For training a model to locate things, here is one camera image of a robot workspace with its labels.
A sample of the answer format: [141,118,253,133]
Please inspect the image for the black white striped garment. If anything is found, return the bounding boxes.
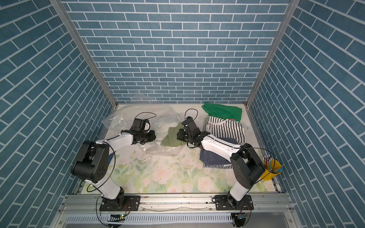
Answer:
[205,116,246,145]

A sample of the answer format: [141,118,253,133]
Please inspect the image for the floral table mat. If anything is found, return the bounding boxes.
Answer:
[109,104,277,194]

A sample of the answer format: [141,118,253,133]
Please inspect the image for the blue white striped garment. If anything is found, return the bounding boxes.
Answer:
[203,163,232,169]

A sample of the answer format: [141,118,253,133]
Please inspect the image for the yellow cup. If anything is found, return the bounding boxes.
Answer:
[260,157,283,181]

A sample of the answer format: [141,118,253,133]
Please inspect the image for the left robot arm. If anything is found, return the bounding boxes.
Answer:
[71,118,156,211]

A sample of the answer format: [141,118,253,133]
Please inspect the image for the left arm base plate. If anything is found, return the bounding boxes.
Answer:
[99,195,141,212]

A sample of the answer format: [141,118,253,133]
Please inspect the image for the clear plastic vacuum bag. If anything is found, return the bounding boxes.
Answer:
[102,104,184,156]

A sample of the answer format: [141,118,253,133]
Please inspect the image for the olive green garment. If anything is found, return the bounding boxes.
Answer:
[161,122,185,147]

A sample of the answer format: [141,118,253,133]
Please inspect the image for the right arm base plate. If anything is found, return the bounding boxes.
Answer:
[212,195,254,211]

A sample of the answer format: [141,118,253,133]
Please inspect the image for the pens in yellow cup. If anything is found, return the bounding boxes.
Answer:
[263,156,283,174]

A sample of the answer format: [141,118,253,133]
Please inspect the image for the navy blue garment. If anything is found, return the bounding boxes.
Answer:
[200,136,241,165]

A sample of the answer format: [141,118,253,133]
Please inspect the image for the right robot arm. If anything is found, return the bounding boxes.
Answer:
[177,116,266,210]

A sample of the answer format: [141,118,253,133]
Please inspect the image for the aluminium front rail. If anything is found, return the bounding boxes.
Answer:
[51,193,301,228]

